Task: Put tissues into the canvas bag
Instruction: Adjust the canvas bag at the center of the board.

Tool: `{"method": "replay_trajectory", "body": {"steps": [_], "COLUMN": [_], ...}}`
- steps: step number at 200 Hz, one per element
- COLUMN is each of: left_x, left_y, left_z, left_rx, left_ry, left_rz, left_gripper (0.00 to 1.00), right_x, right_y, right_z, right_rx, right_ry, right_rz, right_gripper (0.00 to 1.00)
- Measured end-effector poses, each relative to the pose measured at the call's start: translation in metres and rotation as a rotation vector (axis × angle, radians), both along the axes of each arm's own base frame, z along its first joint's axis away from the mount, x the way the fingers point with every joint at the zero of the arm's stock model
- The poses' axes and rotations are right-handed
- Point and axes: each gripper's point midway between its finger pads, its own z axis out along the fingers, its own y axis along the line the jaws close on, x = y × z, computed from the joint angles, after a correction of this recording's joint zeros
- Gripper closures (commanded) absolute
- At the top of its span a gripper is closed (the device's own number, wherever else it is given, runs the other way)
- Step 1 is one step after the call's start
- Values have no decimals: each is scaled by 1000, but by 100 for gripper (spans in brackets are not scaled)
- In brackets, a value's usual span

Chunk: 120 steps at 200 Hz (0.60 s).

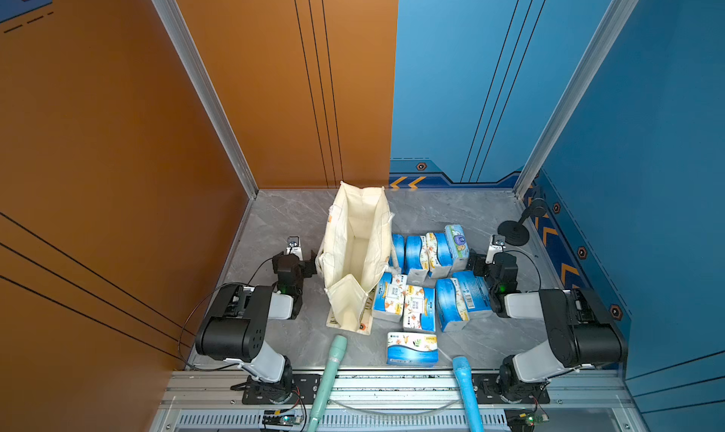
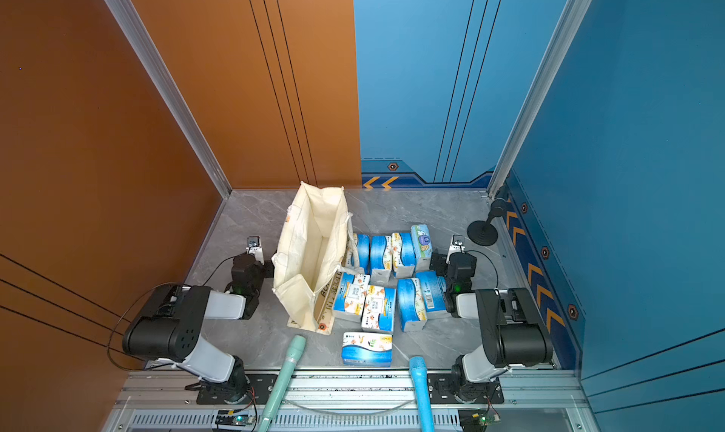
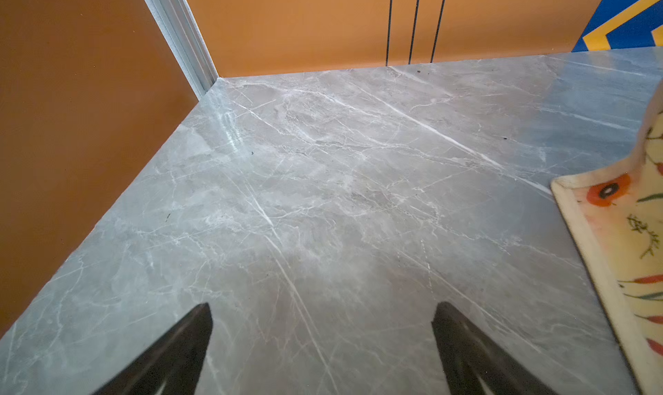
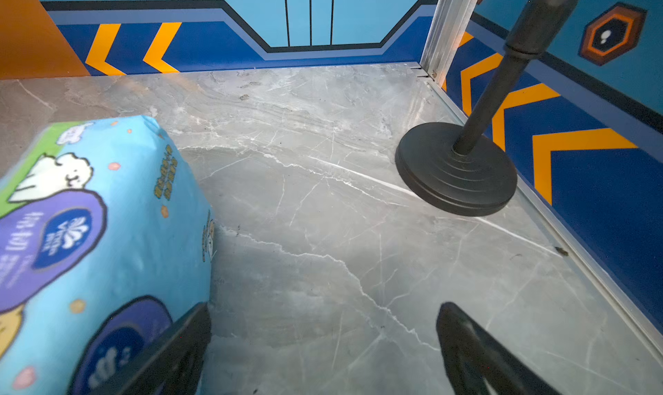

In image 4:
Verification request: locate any aluminium corner post right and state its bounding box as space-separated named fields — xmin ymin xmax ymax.
xmin=420 ymin=0 xmax=478 ymax=87

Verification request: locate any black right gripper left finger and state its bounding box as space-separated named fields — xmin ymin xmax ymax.
xmin=92 ymin=302 xmax=212 ymax=395

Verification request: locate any black round-base stand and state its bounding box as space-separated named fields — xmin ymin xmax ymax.
xmin=395 ymin=0 xmax=579 ymax=217

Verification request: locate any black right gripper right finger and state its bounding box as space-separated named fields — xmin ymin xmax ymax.
xmin=436 ymin=302 xmax=558 ymax=394

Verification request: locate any blue cartoon tissue pack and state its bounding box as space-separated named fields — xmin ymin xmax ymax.
xmin=1 ymin=115 xmax=215 ymax=394

